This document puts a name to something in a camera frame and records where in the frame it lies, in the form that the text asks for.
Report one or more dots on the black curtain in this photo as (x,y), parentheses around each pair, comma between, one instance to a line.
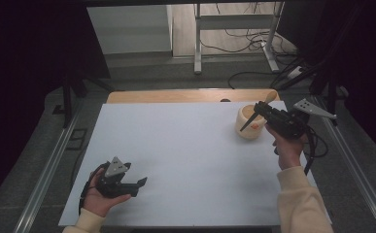
(354,64)
(30,81)

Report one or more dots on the black stand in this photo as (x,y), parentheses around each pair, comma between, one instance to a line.
(68,93)
(324,77)

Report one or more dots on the grey cabinet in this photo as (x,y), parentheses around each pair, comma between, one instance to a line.
(130,29)

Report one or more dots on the white power strip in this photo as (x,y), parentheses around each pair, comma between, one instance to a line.
(294,72)

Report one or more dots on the black floor socket plate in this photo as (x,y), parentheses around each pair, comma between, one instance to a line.
(77,138)

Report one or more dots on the white metal desk frame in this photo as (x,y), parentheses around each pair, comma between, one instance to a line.
(234,22)

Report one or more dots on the aluminium floor rail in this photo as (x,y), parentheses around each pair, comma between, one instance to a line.
(48,174)
(350,161)

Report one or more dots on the black table grommet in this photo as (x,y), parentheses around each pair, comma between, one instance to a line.
(225,100)

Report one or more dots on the person's left hand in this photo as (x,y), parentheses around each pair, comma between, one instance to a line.
(99,202)

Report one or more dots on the white table mat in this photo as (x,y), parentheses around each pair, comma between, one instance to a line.
(176,168)

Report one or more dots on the cream ribbed cup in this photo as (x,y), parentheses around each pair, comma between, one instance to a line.
(247,126)

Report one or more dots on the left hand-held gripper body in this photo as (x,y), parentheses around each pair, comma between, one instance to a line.
(112,184)

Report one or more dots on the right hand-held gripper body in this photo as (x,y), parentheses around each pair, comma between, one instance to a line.
(289,121)

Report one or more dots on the person's right hand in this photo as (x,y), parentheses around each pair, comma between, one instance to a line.
(289,150)

